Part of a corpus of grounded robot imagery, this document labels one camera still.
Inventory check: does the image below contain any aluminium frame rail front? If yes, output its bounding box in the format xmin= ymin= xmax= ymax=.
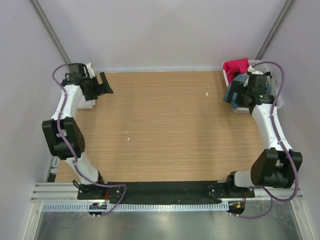
xmin=30 ymin=182 xmax=304 ymax=203

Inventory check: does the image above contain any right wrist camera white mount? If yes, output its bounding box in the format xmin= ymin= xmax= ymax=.
xmin=247 ymin=65 xmax=263 ymax=76

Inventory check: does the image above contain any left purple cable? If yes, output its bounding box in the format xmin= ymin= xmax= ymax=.
xmin=51 ymin=63 xmax=127 ymax=216

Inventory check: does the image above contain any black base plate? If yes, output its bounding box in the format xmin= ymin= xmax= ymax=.
xmin=72 ymin=180 xmax=255 ymax=205

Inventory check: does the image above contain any pink t shirt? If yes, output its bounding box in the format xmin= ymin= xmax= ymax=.
xmin=222 ymin=58 xmax=250 ymax=83

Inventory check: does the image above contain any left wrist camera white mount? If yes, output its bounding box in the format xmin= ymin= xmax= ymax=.
xmin=85 ymin=63 xmax=96 ymax=79

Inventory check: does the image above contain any white t shirt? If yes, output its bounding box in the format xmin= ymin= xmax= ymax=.
xmin=77 ymin=96 xmax=96 ymax=109

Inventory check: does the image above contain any aluminium corner post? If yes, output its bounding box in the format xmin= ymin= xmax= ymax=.
xmin=255 ymin=0 xmax=297 ymax=60
xmin=29 ymin=0 xmax=71 ymax=64

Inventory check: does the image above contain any right aluminium corner post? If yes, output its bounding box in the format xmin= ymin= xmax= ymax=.
xmin=255 ymin=0 xmax=297 ymax=60

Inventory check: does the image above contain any blue grey t shirt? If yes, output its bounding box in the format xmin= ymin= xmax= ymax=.
xmin=226 ymin=74 xmax=275 ymax=114

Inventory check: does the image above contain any white laundry basket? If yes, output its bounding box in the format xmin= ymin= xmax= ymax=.
xmin=222 ymin=59 xmax=280 ymax=114

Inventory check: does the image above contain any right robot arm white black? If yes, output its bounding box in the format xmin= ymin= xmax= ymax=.
xmin=225 ymin=73 xmax=303 ymax=189

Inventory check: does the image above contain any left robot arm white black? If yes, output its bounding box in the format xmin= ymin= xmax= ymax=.
xmin=41 ymin=63 xmax=113 ymax=200

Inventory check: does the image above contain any white slotted cable duct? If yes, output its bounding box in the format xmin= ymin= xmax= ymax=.
xmin=42 ymin=201 xmax=229 ymax=213

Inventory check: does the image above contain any left aluminium corner post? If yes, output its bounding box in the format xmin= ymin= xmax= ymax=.
xmin=29 ymin=0 xmax=71 ymax=64

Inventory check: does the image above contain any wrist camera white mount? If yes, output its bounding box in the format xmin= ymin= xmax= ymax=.
xmin=85 ymin=63 xmax=96 ymax=79
xmin=247 ymin=65 xmax=263 ymax=76

